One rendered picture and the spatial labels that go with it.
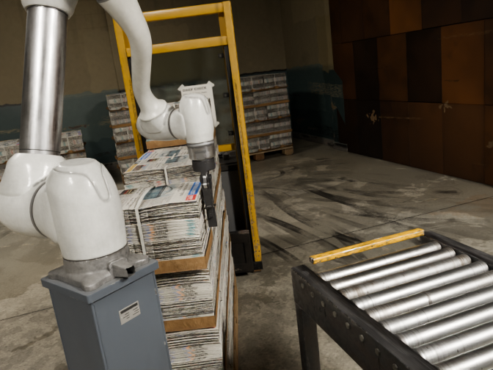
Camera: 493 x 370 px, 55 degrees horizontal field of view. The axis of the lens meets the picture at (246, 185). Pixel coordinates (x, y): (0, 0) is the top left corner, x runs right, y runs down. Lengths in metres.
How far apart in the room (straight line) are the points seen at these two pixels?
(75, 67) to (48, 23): 7.15
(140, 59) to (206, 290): 0.76
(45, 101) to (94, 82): 7.19
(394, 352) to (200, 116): 0.87
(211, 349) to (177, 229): 0.46
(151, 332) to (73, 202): 0.39
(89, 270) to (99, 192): 0.18
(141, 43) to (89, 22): 7.19
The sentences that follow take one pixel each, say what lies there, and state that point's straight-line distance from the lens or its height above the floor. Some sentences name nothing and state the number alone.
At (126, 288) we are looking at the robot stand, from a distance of 1.18.
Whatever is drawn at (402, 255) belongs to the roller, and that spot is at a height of 0.79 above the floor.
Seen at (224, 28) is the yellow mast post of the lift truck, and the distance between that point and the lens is 3.22.
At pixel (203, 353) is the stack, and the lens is 1.72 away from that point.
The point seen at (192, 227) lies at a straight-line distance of 1.48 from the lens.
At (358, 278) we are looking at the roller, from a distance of 1.46.
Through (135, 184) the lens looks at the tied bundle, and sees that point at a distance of 2.11.
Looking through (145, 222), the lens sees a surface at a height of 1.01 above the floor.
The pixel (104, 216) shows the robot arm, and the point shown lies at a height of 1.15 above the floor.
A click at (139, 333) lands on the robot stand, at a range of 1.24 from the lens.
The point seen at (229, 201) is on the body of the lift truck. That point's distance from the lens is 3.41.
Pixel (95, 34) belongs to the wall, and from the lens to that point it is 8.54.
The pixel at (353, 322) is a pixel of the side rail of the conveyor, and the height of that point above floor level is 0.80.
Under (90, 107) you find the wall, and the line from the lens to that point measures 8.50.
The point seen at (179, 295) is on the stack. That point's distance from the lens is 1.62.
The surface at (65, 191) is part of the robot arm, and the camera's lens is 1.11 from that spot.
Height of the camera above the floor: 1.44
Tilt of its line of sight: 14 degrees down
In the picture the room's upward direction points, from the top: 7 degrees counter-clockwise
